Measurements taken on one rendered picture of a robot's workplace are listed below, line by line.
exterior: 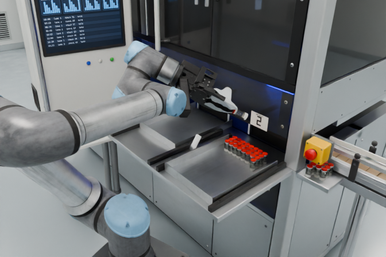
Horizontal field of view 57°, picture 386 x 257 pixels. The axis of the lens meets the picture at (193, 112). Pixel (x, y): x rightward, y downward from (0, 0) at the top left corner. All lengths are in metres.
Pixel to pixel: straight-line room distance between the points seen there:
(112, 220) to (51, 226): 1.58
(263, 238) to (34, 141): 1.24
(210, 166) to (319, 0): 0.69
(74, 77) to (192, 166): 0.78
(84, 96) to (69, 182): 0.97
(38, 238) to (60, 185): 1.56
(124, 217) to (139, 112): 0.29
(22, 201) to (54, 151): 2.11
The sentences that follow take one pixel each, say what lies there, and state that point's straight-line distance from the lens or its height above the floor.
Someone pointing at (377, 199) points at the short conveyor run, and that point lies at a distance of 1.42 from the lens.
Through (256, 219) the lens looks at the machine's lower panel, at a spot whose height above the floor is 0.54.
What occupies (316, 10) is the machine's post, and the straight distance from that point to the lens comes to 1.20.
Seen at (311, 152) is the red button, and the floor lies 1.01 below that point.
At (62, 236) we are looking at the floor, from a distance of 2.44.
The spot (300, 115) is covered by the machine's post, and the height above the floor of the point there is 1.11.
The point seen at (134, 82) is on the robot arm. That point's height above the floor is 1.30.
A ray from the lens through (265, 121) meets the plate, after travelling 1.40.
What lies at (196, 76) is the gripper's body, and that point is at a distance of 1.07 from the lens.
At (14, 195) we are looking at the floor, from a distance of 2.88.
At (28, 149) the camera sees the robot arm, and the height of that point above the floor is 1.32.
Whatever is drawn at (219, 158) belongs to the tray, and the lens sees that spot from 1.42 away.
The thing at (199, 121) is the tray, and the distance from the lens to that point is 1.69.
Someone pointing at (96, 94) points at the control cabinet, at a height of 0.94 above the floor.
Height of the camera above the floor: 1.66
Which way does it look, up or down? 26 degrees down
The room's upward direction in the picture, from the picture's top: 1 degrees clockwise
